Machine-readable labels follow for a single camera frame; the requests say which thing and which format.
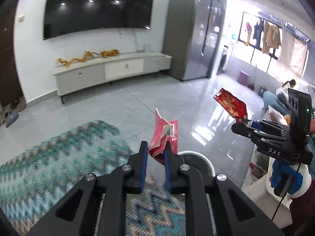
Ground person's right forearm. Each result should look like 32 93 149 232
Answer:
293 165 312 199

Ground small red gold-print wrapper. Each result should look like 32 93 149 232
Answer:
213 88 249 124

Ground hanging beige shirt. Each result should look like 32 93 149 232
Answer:
262 21 282 54

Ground person's dark red clothing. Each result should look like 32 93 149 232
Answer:
289 192 315 236

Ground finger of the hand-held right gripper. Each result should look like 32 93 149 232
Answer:
231 123 288 150
251 119 291 138

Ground short golden dragon ornament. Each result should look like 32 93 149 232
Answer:
100 50 120 58

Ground pink snack packet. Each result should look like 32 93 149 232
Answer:
148 108 179 164

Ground grey white TV cabinet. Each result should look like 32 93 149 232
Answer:
52 52 173 104

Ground television cables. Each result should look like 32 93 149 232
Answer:
118 28 150 52

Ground grey steel refrigerator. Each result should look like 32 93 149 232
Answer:
163 0 225 81

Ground person's right hand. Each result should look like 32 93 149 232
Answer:
271 160 304 197

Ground hanging dark garment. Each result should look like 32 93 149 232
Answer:
252 21 264 47

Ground white side table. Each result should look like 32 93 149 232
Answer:
242 150 296 210

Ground black wall television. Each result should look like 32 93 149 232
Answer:
43 0 156 40

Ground white trash bin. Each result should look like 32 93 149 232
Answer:
177 150 213 177

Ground dark brown door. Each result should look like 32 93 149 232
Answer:
0 0 24 107

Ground hanging red garment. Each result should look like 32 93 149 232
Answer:
245 22 253 46

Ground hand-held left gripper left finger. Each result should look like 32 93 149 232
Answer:
27 141 148 236

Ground grey slipper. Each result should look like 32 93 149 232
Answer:
5 112 19 128

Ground long golden dragon ornament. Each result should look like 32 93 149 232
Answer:
56 51 99 68

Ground zigzag woven rug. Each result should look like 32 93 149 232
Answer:
0 120 217 236

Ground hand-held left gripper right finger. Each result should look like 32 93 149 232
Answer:
164 143 284 236

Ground white washing machine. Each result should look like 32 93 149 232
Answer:
219 45 230 70

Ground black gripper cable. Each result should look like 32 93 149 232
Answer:
271 162 304 217

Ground purple stool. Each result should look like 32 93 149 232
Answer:
237 70 249 85

